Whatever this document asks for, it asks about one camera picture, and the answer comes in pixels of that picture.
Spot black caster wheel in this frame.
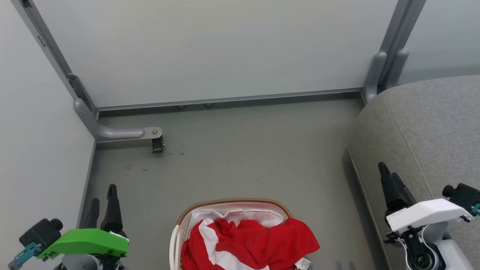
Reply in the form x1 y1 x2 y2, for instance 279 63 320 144
151 135 165 154

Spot red and white garment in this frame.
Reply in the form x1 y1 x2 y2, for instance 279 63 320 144
181 217 321 270

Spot teal left camera cable plug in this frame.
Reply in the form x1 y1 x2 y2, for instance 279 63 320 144
7 242 42 270

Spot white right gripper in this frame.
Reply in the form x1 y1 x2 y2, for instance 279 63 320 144
378 162 474 234

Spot grey double partition post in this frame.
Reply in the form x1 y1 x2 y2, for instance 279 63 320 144
361 0 427 104

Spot grey partition bottom rail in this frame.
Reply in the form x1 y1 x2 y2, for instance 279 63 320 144
96 88 363 111

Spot grey partition foot with plate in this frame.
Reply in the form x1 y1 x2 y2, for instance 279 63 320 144
73 98 163 143

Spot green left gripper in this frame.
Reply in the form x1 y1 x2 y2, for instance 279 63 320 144
37 184 129 262

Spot grey partition post with hinge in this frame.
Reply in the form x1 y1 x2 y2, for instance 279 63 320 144
10 0 99 120

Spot white wicker-rimmed laundry basket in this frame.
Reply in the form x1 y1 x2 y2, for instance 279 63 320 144
169 198 293 270

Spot grey fabric sofa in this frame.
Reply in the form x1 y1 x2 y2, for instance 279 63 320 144
348 75 480 270

